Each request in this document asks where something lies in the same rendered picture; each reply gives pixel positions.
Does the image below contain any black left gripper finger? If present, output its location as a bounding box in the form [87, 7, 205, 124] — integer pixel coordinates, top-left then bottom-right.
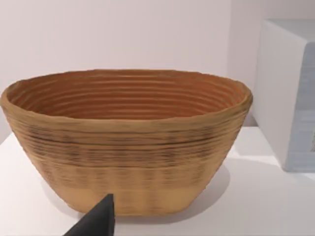
[63, 193, 116, 236]

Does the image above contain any brown woven basket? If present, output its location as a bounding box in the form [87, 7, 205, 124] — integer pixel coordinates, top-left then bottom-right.
[0, 69, 253, 217]

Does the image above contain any pale microwave oven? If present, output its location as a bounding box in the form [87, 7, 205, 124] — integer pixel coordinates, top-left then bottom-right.
[252, 18, 315, 174]

